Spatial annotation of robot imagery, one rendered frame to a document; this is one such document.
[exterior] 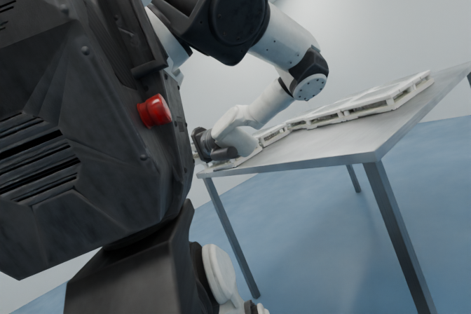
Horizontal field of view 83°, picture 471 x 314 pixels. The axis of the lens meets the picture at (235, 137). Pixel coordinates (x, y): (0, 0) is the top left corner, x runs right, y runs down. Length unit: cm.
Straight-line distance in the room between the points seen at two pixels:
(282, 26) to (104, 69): 32
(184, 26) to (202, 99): 415
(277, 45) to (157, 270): 38
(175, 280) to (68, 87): 21
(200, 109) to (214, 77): 64
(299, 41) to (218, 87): 417
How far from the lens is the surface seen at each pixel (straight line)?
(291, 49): 51
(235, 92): 479
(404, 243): 98
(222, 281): 43
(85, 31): 25
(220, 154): 72
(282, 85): 64
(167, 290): 32
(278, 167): 106
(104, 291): 36
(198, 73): 460
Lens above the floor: 110
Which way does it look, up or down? 4 degrees down
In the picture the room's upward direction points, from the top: 22 degrees counter-clockwise
